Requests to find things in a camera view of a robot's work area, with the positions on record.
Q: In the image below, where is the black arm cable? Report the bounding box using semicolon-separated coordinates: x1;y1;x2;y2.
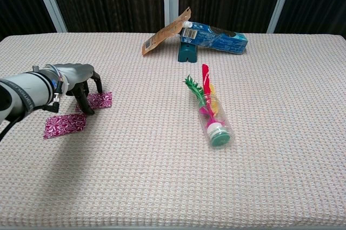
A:
0;93;62;144

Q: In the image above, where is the beige woven tablecloth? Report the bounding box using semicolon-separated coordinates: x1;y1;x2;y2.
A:
0;32;346;227

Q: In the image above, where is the brown snack pouch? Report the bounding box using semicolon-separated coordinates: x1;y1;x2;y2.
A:
142;8;192;57

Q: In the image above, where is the dark teal plastic block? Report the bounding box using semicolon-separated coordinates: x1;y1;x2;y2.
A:
177;41;198;64

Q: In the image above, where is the clear plastic tube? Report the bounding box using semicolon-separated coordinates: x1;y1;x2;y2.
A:
197;94;235;150

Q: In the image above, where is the magenta patterned packet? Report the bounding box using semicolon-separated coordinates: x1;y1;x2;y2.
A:
75;91;114;114
43;113;88;140

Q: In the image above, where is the blue cookie box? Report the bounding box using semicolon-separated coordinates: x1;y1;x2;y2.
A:
179;21;249;56

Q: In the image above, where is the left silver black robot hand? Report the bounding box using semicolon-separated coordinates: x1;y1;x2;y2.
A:
55;63;104;116

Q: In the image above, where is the colourful feather shuttlecock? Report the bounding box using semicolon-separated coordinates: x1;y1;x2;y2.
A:
184;63;231;148

